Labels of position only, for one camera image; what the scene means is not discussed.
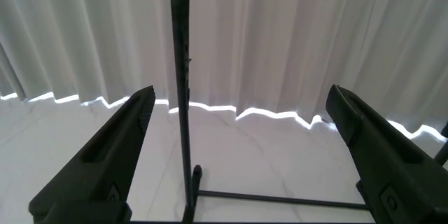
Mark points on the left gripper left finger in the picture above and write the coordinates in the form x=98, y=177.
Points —
x=91, y=182

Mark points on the white curtain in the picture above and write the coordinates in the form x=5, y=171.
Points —
x=280, y=24

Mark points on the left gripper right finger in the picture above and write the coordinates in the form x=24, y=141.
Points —
x=392, y=168

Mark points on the black clothes rack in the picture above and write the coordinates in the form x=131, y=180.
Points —
x=182, y=77

